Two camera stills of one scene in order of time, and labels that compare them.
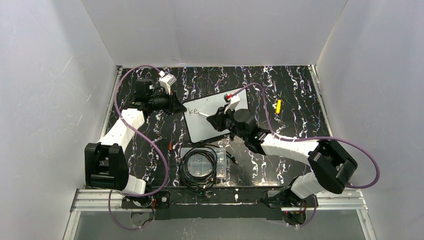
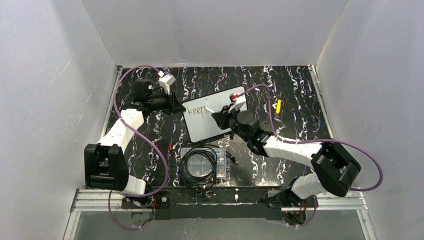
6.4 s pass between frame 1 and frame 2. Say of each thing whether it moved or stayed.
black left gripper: stayed
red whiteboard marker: moved
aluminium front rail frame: stayed
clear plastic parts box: stayed
